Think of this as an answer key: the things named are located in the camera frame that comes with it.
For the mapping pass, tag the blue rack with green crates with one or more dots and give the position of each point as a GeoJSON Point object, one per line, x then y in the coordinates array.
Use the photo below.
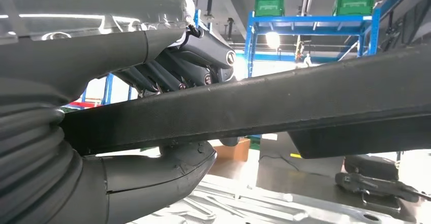
{"type": "Point", "coordinates": [303, 20]}

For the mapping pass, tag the grey metal fixture plate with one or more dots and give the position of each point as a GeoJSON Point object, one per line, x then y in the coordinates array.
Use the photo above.
{"type": "Point", "coordinates": [235, 202]}

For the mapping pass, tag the blue metal rack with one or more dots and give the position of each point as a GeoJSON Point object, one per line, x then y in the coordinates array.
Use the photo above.
{"type": "Point", "coordinates": [107, 88]}

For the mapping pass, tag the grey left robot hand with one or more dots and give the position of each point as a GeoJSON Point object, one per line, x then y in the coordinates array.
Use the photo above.
{"type": "Point", "coordinates": [84, 57]}

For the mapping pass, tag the green plastic crate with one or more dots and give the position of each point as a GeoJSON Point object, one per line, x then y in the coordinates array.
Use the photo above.
{"type": "Point", "coordinates": [269, 5]}
{"type": "Point", "coordinates": [256, 145]}
{"type": "Point", "coordinates": [353, 2]}

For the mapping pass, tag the brown cardboard box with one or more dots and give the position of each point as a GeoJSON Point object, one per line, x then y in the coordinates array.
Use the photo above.
{"type": "Point", "coordinates": [235, 151]}

